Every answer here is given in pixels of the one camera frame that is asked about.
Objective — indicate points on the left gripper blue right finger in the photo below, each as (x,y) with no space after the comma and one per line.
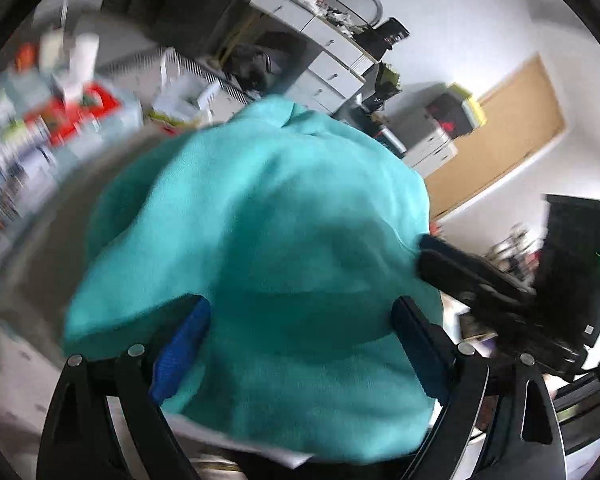
(523,440)

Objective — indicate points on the teal hooded sweatshirt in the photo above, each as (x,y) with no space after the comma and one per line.
(301,232)

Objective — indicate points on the black box on dresser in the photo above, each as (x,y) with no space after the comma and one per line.
(377,41)

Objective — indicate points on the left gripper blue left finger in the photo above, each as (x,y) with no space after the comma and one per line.
(78,439)

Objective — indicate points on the wooden door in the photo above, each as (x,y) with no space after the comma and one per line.
(523,114)

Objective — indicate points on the shoe rack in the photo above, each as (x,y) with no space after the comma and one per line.
(518,254)

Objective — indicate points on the white drawer dresser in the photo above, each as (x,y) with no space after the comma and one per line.
(331,68)

